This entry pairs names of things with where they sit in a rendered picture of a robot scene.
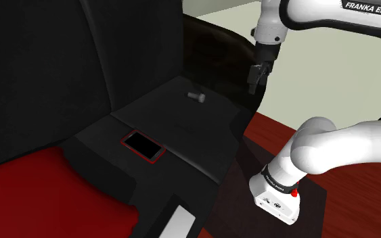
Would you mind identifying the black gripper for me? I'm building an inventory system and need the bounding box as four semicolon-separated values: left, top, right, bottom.
247;41;281;95

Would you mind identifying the grey bolt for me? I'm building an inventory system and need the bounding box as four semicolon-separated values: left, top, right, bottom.
186;91;207;103

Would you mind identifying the black phone with red edge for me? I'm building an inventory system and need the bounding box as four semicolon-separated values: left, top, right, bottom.
120;129;167;164

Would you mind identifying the dark robot stand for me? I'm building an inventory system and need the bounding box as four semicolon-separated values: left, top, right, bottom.
206;135;328;238

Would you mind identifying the red cushion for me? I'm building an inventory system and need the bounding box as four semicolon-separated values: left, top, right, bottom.
0;146;141;238

